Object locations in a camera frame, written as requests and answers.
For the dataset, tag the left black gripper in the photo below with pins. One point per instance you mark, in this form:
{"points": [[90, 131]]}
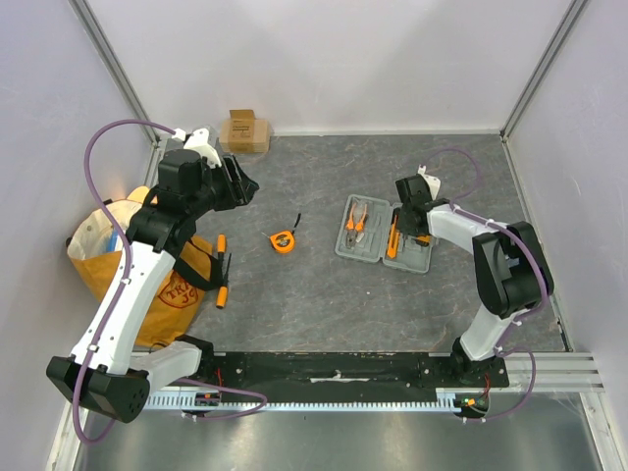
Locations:
{"points": [[240, 190]]}

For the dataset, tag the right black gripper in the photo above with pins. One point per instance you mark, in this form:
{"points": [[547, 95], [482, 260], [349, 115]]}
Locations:
{"points": [[405, 222]]}

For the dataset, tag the orange utility knife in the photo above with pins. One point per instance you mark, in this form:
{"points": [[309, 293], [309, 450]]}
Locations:
{"points": [[393, 242]]}

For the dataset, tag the grey plastic tool case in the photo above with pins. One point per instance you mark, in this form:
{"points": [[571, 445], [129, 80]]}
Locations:
{"points": [[371, 246]]}

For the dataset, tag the orange black screwdriver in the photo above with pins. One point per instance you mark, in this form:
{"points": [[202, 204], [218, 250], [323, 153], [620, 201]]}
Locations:
{"points": [[221, 246], [223, 291]]}

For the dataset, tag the orange pliers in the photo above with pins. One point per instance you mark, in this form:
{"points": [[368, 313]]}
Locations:
{"points": [[356, 221]]}

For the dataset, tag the orange tape measure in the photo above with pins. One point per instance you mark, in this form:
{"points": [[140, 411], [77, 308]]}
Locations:
{"points": [[284, 242]]}

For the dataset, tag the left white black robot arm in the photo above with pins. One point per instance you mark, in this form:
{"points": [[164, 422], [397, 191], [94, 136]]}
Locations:
{"points": [[99, 374]]}

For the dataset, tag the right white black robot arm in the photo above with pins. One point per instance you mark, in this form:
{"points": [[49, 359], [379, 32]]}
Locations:
{"points": [[512, 275]]}

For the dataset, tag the small cardboard box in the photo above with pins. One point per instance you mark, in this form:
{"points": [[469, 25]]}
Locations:
{"points": [[244, 133]]}

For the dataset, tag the tan wooden object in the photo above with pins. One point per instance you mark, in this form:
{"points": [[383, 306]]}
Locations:
{"points": [[139, 194]]}

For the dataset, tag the blue box in bag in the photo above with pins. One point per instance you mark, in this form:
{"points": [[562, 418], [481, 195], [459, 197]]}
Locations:
{"points": [[114, 243]]}

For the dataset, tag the brown paper tote bag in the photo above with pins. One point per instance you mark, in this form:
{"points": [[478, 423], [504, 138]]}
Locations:
{"points": [[176, 301]]}

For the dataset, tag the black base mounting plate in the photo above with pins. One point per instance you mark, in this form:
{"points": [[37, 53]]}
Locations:
{"points": [[247, 369]]}

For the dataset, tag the white slotted cable duct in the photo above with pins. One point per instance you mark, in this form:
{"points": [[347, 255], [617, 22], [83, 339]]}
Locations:
{"points": [[201, 400]]}

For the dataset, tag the aluminium frame rail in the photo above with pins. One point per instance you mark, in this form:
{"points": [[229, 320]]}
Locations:
{"points": [[554, 372]]}

